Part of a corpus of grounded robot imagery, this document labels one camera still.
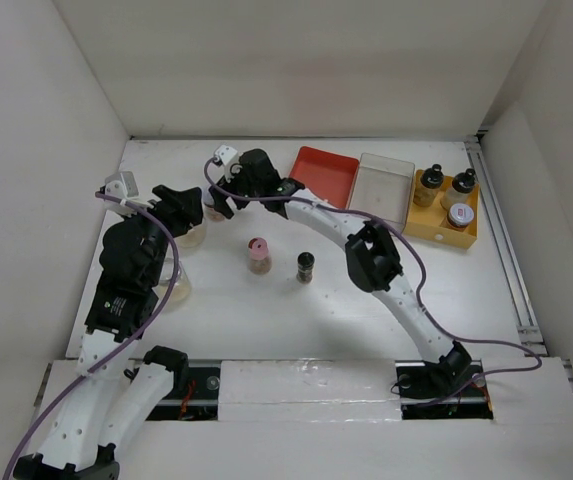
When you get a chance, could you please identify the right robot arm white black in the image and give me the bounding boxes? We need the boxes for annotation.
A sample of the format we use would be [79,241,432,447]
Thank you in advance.
[204,145,473,398]

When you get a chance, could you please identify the yellow plastic bin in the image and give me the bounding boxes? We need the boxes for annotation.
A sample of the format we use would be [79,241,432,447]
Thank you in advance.
[403,175,480,250]

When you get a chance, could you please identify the red orange plastic bin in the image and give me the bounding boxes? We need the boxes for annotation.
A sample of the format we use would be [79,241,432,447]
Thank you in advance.
[290,146,359,209]

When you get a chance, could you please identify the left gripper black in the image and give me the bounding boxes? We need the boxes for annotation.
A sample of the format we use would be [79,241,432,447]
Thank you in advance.
[122,185,201,286]

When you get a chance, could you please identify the brown-spice bottle black pump cap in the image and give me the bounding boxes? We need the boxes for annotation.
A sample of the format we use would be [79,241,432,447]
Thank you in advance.
[413,164,444,207]

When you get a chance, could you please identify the white-powder bottle black pump cap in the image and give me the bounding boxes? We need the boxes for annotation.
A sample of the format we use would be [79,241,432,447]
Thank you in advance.
[440,168,477,210]

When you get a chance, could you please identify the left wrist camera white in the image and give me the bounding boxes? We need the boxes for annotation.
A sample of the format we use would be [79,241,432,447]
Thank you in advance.
[99,171,139,217]

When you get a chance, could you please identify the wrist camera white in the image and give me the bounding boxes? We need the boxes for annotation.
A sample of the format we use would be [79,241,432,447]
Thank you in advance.
[214,145,240,182]
[99,171,139,217]

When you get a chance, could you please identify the aluminium rail right side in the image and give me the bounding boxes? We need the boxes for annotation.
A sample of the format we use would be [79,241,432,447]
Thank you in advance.
[465,130,573,396]

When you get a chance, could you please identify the dark sauce jar white lid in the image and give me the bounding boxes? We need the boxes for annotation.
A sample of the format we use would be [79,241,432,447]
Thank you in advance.
[446,203,475,231]

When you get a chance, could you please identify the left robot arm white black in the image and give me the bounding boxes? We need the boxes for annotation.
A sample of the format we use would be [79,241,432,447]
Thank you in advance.
[3,185,203,479]

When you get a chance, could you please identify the pink sauce jar white lid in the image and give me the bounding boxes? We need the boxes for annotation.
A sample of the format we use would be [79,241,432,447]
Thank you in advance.
[202,191,226,222]

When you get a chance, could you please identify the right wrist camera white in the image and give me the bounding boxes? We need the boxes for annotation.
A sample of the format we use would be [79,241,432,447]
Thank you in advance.
[214,145,240,182]

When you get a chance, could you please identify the glass jar under left gripper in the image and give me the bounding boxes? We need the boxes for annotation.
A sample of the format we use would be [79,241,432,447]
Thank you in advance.
[175,218,207,249]

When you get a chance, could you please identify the pink cap spice bottle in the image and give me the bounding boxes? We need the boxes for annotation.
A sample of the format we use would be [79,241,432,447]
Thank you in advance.
[248,237,272,275]

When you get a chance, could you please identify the clear plastic bin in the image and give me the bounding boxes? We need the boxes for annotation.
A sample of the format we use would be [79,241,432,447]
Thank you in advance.
[349,153,415,232]

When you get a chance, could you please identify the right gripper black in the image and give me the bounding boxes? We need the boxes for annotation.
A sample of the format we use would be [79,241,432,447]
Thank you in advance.
[208,161,263,219]

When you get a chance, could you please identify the small black pepper grinder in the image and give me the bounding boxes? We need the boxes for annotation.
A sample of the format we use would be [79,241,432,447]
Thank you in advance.
[296,252,315,284]

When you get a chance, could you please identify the large glass jar metal lid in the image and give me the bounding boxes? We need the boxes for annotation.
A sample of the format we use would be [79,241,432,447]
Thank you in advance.
[155,258,192,308]

